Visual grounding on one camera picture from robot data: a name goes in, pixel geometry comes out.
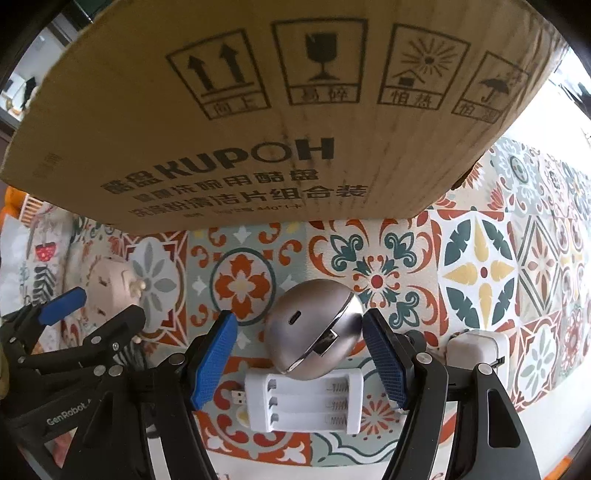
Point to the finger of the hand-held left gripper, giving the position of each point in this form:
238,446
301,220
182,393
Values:
115,330
62,305

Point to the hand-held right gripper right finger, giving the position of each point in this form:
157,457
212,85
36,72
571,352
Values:
385,364

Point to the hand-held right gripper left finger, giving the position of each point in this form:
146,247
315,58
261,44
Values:
214,364

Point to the beige round plug adapter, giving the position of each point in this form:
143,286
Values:
111,286

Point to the white power adapter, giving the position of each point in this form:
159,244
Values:
471,353

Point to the silver oval device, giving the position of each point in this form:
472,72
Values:
304,318

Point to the brown cardboard box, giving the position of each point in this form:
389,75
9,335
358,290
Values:
277,115

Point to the strawberry printed cloth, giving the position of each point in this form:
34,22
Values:
41,258

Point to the white battery charger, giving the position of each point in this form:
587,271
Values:
300,410

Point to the orange and white basket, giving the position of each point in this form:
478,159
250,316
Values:
11,210

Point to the patterned table mat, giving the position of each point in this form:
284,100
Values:
485,277

